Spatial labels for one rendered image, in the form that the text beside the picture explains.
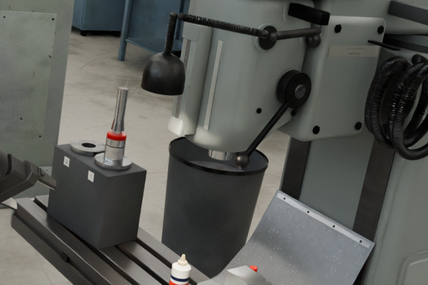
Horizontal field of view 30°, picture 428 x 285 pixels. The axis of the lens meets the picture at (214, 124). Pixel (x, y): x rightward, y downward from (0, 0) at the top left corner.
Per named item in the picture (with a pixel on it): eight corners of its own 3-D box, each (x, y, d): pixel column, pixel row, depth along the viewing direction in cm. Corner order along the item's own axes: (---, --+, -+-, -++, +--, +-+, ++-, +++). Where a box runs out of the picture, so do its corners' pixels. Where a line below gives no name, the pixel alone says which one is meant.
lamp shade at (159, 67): (134, 88, 130) (140, 52, 128) (148, 80, 137) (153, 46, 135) (176, 98, 129) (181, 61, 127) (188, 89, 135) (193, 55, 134)
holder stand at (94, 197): (97, 250, 185) (108, 171, 179) (45, 214, 199) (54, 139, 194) (137, 240, 194) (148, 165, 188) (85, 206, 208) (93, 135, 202)
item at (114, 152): (118, 154, 191) (121, 133, 189) (126, 162, 187) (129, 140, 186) (100, 156, 188) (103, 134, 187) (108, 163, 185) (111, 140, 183)
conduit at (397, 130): (390, 167, 148) (416, 60, 142) (327, 139, 160) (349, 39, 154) (445, 158, 160) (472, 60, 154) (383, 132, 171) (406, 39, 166)
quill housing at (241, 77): (221, 165, 144) (252, -8, 135) (156, 128, 159) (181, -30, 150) (293, 156, 157) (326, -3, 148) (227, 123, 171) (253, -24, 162)
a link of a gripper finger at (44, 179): (53, 192, 166) (35, 180, 162) (53, 180, 168) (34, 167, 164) (60, 189, 166) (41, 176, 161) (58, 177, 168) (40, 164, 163)
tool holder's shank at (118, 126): (120, 131, 188) (126, 86, 185) (125, 135, 185) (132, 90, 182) (107, 131, 186) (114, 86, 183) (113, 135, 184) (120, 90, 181)
